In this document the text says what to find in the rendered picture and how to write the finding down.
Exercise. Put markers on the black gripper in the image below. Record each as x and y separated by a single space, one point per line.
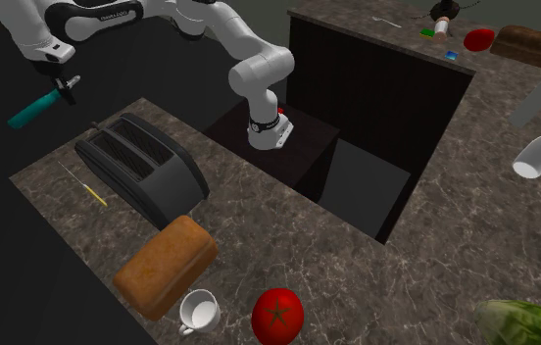
47 70

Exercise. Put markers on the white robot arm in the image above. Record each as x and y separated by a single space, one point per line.
256 67

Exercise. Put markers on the black toaster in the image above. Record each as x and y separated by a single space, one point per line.
165 184

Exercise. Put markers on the orange brown bread loaf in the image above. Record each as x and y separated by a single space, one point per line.
167 265

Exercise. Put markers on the dark robot stand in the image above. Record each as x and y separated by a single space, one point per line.
299 148

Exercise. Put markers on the white cup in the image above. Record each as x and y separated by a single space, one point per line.
199 313

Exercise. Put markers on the large red tomato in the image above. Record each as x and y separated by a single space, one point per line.
277 316

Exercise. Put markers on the silver spoon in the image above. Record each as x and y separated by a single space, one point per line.
387 22

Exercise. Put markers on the green sponge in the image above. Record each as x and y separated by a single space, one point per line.
426 34

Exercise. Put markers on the white cylinder shaker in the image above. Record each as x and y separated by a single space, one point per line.
441 28

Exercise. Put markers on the small blue square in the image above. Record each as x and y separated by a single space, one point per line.
451 55

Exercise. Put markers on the black round object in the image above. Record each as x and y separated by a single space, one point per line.
445 8

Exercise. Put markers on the small red tomato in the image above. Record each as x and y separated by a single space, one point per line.
479 40

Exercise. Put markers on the dark brown bread loaf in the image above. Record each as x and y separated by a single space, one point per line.
526 45

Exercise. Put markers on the grey paper roll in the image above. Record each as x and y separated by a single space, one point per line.
535 101

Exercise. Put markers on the green lettuce head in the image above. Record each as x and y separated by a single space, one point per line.
523 325

